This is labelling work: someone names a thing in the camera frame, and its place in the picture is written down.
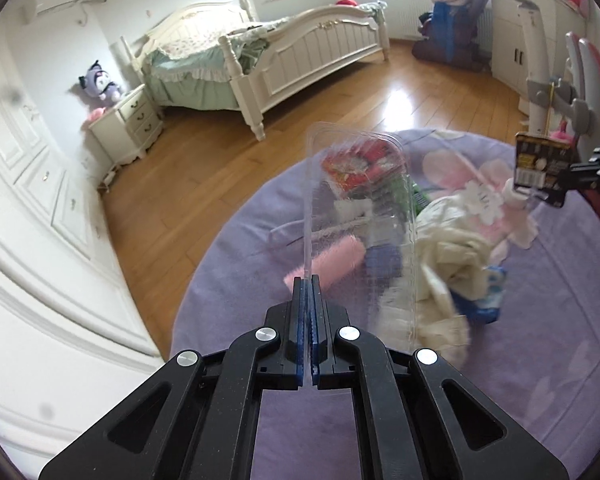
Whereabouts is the pink fuzzy roll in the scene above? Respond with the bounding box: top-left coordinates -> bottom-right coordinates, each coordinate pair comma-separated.
282,236 -> 367,288

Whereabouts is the blue cloth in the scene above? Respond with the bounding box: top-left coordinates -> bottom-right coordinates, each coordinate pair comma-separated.
432,2 -> 456,61

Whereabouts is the clear plastic blister pack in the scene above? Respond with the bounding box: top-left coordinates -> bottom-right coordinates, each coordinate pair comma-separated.
302,122 -> 423,353

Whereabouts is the pink grey desk chair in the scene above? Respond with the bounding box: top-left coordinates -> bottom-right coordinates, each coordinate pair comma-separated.
527,32 -> 600,211

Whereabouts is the white panelled wardrobe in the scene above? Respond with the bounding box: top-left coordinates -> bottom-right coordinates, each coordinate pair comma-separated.
0,55 -> 166,461

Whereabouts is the white radiator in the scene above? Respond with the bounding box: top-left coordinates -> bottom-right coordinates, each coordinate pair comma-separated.
385,0 -> 431,41

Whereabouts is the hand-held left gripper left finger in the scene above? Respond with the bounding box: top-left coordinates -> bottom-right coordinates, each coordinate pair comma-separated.
39,276 -> 308,480

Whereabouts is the purple floral round rug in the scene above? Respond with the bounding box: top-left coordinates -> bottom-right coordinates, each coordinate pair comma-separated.
170,127 -> 600,480

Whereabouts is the cream wooden bed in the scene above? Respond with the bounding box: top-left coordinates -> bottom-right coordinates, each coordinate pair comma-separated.
120,0 -> 391,141

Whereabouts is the white cabinet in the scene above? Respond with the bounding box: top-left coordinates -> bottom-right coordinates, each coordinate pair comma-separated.
490,0 -> 581,101

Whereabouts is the black printed card package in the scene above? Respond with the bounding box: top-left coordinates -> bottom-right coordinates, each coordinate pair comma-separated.
512,132 -> 576,208

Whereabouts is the cream nightstand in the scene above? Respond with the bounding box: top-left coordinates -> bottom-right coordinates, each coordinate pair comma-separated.
87,84 -> 165,166

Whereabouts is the red printed box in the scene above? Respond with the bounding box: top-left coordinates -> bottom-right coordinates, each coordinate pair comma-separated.
322,142 -> 406,198

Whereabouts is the purple plush toy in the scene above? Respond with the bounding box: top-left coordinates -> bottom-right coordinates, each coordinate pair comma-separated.
78,59 -> 126,107

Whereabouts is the green ruffled bedspread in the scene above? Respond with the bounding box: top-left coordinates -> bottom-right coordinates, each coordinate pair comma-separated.
142,25 -> 271,111

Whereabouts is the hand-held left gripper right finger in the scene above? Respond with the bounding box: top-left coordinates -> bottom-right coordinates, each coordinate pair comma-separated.
307,276 -> 568,480

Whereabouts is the white desk leg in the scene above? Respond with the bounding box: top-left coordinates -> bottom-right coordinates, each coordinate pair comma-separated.
502,0 -> 551,131

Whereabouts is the cream crumpled plastic bag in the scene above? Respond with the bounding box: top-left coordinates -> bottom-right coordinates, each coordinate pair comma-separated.
412,195 -> 506,361

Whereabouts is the white air conditioner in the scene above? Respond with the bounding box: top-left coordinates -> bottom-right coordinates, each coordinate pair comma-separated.
22,0 -> 90,23

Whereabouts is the dark chair with clothes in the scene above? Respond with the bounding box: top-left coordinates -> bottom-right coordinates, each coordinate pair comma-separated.
412,0 -> 493,72

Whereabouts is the blue packet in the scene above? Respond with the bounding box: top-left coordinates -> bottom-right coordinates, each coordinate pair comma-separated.
450,265 -> 508,323

